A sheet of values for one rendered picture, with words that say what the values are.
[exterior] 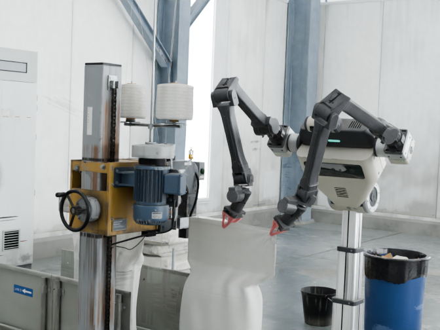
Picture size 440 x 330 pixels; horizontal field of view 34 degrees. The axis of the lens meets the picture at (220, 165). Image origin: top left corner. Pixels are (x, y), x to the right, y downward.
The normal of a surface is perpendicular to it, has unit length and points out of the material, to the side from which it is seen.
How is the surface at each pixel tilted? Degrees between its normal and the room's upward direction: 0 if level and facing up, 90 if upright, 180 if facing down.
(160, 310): 90
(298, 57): 90
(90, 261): 90
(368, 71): 90
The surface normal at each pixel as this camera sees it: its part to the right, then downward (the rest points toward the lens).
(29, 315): -0.58, 0.02
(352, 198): -0.48, 0.66
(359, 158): -0.35, -0.75
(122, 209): 0.81, 0.06
